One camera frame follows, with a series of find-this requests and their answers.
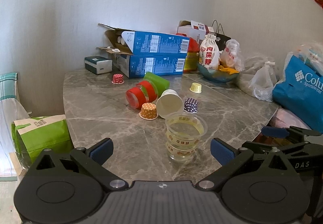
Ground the clear cup with HBD ribbon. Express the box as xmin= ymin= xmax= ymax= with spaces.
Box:
xmin=165 ymin=112 xmax=208 ymax=162

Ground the white paper cup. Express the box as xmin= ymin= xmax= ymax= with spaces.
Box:
xmin=156 ymin=89 xmax=184 ymax=118

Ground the clear cup with red bands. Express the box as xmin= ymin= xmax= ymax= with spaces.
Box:
xmin=125 ymin=80 xmax=158 ymax=109

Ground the green plastic cup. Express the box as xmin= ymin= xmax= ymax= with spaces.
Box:
xmin=144 ymin=72 xmax=170 ymax=97

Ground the blue Columbia shopping bag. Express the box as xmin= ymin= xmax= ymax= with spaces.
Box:
xmin=273 ymin=53 xmax=322 ymax=133

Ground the clear plastic bag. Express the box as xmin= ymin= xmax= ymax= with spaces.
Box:
xmin=236 ymin=56 xmax=279 ymax=102

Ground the purple dotted cupcake liner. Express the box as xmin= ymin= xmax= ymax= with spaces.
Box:
xmin=183 ymin=98 xmax=198 ymax=114

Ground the orange dotted cupcake liner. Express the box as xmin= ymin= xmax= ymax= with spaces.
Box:
xmin=139 ymin=103 xmax=158 ymax=120

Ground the blue glass bowl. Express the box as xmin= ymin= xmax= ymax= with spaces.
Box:
xmin=197 ymin=64 xmax=239 ymax=83

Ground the yellow cupcake liner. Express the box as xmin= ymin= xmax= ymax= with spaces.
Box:
xmin=189 ymin=82 xmax=202 ymax=94

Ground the red dotted cupcake liner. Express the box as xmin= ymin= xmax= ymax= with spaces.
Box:
xmin=112 ymin=74 xmax=124 ymax=84

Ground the white plastic snack bag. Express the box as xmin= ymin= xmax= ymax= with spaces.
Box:
xmin=219 ymin=39 xmax=244 ymax=72

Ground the red yellow box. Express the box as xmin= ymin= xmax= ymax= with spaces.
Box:
xmin=183 ymin=37 xmax=199 ymax=73

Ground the lower blue carton box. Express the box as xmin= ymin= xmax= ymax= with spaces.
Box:
xmin=98 ymin=46 xmax=186 ymax=79

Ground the blue carton box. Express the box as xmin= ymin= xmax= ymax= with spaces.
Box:
xmin=98 ymin=46 xmax=186 ymax=79
xmin=98 ymin=23 xmax=189 ymax=56

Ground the black paper gift bag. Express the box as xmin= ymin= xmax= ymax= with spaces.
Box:
xmin=212 ymin=19 xmax=231 ymax=51

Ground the teal checkered cloth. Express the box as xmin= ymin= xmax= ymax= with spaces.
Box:
xmin=0 ymin=73 xmax=18 ymax=100

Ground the upper blue carton box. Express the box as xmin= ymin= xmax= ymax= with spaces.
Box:
xmin=98 ymin=23 xmax=189 ymax=56

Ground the white red cardboard box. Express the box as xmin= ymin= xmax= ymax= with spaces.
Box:
xmin=177 ymin=20 xmax=214 ymax=43

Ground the white drawstring candy bag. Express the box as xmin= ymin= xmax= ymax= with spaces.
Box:
xmin=199 ymin=33 xmax=219 ymax=70

